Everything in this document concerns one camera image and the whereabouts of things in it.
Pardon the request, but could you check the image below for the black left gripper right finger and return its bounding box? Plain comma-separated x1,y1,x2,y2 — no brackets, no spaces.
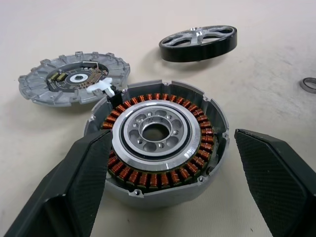
233,127,316,237

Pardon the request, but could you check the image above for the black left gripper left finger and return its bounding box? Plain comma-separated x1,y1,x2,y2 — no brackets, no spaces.
4,128,114,237

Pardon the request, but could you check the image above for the silver motor stator housing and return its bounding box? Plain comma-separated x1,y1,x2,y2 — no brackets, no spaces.
83,79,230,211

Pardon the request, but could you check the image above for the silver motor end cover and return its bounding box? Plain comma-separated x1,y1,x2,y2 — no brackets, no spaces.
18,50,131,107

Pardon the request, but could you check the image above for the silver motor rotor bell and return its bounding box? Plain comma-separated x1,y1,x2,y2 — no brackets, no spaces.
158,24,239,63

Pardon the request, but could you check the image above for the white plastic connector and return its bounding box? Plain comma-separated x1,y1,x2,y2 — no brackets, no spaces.
86,78,116,97

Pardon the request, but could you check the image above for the small metal bearing ring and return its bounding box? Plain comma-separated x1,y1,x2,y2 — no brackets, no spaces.
300,77,316,94

